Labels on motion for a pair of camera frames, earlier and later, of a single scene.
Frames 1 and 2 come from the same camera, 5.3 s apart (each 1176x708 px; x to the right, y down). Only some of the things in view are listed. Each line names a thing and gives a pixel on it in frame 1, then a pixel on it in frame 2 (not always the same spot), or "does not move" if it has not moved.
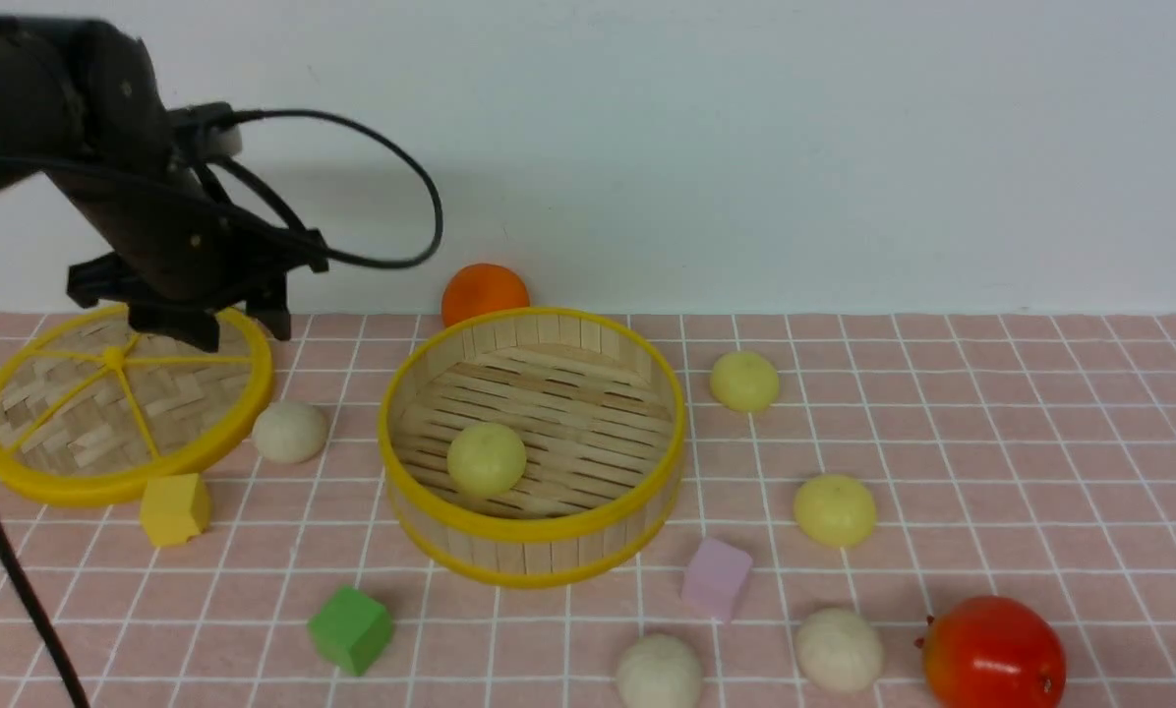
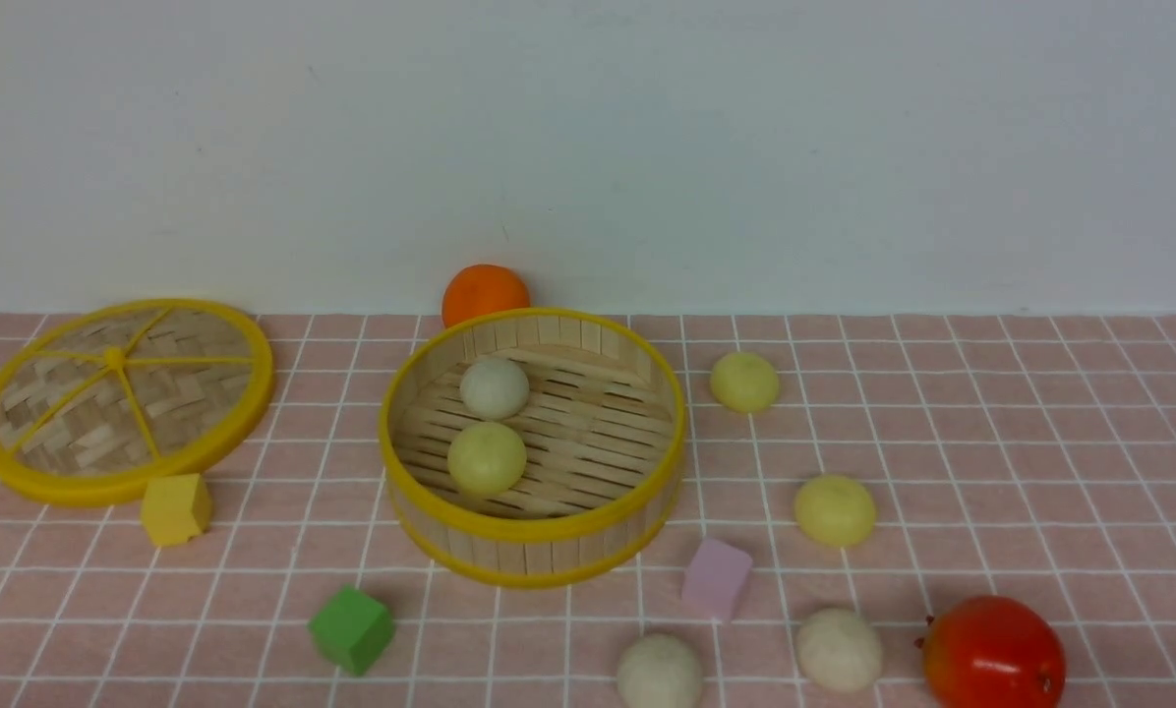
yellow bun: (743, 382) does not move
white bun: (288, 432) → (495, 387)
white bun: (660, 671) does not move
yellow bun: (486, 459) does not move
